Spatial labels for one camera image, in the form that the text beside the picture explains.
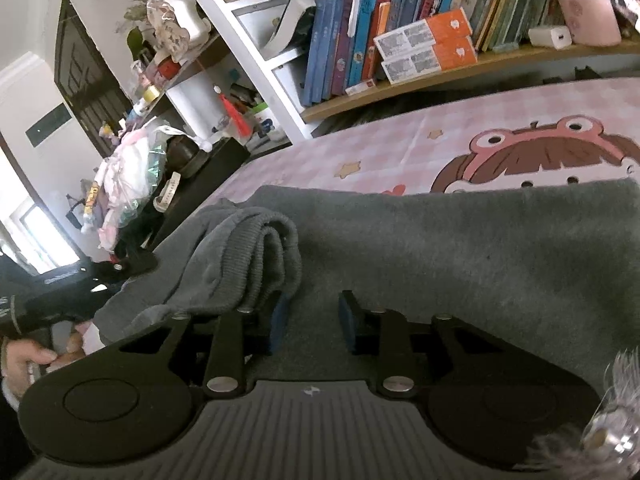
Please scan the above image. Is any grey knit sweater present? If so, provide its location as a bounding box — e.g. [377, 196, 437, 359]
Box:
[94, 179, 639, 387]

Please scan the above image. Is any person's left hand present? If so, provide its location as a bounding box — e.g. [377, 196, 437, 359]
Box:
[1, 322, 104, 408]

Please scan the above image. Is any white wrist watch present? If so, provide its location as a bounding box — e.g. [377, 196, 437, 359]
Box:
[153, 171, 181, 214]

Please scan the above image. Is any iridescent plastic bag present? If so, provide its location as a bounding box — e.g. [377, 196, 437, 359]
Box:
[110, 124, 184, 228]

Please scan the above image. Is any black box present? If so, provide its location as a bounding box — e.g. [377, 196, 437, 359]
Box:
[148, 139, 250, 249]

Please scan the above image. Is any gold tape roll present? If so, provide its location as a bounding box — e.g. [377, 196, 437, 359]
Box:
[142, 84, 162, 103]

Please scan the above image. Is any red tassel ornament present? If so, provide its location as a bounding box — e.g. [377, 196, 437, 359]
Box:
[214, 86, 253, 139]

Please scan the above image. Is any pink cartoon table mat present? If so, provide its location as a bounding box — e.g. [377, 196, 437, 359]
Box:
[206, 77, 639, 204]

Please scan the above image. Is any lower orange white box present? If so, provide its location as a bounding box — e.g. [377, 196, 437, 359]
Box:
[382, 37, 477, 84]

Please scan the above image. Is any orange white box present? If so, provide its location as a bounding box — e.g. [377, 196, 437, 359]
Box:
[382, 37, 477, 84]
[374, 8, 473, 60]

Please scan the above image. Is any upper orange white box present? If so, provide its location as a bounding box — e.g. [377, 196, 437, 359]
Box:
[374, 8, 473, 60]

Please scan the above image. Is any white wooden bookshelf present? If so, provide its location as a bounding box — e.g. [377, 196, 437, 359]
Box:
[129, 0, 640, 143]

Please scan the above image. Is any white charger adapter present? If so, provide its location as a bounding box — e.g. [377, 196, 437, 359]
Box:
[528, 25, 573, 50]

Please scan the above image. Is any row of books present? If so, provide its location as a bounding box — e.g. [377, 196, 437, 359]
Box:
[288, 0, 565, 107]

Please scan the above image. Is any pink cartoon cup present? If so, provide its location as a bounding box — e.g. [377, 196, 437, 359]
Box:
[558, 0, 622, 48]

